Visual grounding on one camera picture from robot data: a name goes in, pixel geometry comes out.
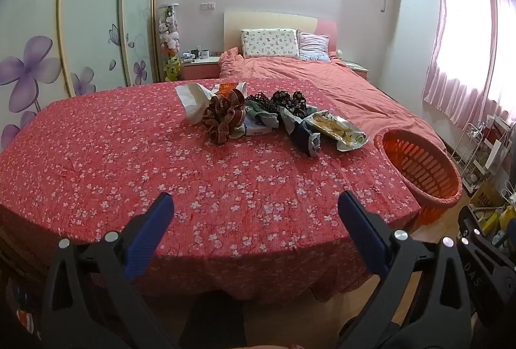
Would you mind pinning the yellow cardboard box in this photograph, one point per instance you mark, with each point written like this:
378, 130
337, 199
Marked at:
485, 195

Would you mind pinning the orange plastic basket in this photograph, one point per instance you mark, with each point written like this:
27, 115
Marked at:
423, 171

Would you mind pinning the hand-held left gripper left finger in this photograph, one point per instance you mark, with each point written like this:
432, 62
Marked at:
149, 228

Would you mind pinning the wardrobe with purple flower doors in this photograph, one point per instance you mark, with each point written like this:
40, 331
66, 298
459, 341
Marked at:
88, 10

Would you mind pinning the grey sock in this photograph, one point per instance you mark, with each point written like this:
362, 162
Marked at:
266, 116

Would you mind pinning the dark blue snack wrapper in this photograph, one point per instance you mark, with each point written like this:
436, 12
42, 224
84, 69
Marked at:
302, 133

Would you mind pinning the yellow green plush toy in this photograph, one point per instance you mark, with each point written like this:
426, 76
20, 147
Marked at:
172, 68

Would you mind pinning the clear tube of plush toys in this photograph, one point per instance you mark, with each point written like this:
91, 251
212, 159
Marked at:
169, 30

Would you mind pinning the cream and pink headboard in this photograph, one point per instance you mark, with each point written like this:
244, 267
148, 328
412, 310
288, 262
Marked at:
274, 20

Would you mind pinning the yellow snack wrapper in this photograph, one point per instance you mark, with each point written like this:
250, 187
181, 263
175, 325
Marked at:
334, 127

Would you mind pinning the blue tissue packet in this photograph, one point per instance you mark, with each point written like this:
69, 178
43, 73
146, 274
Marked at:
256, 128

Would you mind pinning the white wall switch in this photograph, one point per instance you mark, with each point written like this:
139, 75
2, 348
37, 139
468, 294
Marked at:
208, 6

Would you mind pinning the white floral pillow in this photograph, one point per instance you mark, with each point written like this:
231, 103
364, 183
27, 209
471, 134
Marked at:
270, 43

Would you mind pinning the bed with pink duvet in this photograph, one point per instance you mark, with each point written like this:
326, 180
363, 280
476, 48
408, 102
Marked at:
322, 83

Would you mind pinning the pink and white nightstand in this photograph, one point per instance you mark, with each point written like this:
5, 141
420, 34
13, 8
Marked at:
199, 70
356, 68

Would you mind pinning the brown plaid scrunchie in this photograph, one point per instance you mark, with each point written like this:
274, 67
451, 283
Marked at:
223, 117

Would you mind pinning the dark floral scrunchie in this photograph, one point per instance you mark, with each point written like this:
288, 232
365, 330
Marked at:
288, 101

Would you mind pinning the yellow bottle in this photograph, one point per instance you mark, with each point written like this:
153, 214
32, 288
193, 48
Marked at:
508, 218

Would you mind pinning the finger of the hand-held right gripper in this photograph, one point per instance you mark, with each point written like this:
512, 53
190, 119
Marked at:
479, 236

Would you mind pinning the dark knitted scrunchie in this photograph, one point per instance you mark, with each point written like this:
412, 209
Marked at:
258, 99

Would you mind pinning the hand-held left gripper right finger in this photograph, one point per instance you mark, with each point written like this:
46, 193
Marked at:
363, 228

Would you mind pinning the pink curtain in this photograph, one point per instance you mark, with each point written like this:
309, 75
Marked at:
463, 50

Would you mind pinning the purple striped pillow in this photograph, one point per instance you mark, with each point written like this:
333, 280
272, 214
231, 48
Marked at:
314, 46

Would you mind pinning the red floral tablecloth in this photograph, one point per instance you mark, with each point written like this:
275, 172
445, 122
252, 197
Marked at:
161, 155

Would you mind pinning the white board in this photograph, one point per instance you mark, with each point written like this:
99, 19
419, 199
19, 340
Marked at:
496, 147

